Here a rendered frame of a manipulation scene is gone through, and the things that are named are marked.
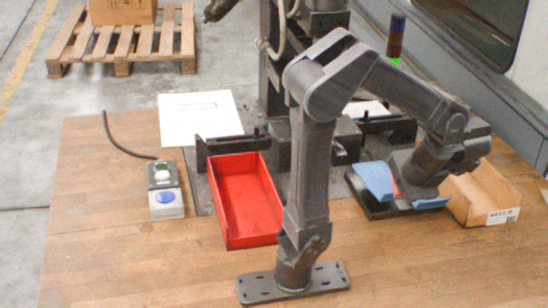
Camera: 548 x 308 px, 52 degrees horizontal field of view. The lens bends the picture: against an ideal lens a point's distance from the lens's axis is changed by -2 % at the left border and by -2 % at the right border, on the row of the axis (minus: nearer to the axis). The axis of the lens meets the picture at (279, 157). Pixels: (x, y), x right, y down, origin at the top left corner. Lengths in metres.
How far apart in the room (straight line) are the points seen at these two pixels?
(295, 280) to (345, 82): 0.37
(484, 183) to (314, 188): 0.57
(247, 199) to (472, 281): 0.48
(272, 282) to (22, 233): 1.84
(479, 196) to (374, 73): 0.59
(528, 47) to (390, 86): 0.86
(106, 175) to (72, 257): 0.27
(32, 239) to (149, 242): 1.58
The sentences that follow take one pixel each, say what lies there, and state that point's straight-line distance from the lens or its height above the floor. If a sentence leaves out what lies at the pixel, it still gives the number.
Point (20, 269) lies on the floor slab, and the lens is 2.54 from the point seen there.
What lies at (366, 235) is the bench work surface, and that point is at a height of 0.90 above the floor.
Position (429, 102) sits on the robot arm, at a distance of 0.90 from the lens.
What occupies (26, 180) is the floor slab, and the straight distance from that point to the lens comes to 3.08.
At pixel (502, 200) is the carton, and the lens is 1.31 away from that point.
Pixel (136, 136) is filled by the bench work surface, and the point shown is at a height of 0.90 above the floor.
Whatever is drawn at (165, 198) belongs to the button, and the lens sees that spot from 1.18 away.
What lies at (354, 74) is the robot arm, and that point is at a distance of 0.79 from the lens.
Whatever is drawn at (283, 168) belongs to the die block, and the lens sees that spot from 1.31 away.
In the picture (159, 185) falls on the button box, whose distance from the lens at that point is 1.23.
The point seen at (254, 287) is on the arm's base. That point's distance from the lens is 1.02.
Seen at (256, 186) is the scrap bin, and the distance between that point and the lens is 1.26.
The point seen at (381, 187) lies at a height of 0.96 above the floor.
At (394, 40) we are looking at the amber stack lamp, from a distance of 1.47.
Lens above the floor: 1.63
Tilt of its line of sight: 32 degrees down
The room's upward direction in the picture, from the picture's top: 2 degrees clockwise
